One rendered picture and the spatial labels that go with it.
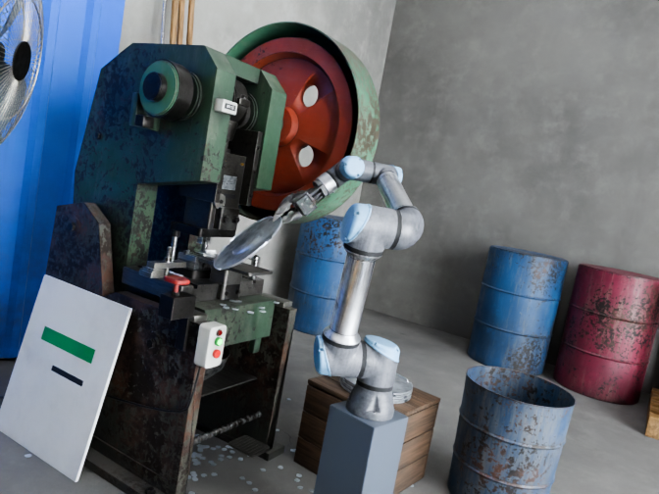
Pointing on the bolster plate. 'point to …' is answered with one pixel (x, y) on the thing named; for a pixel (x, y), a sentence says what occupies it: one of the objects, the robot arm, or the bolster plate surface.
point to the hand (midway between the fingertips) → (276, 220)
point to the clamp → (161, 266)
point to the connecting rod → (238, 106)
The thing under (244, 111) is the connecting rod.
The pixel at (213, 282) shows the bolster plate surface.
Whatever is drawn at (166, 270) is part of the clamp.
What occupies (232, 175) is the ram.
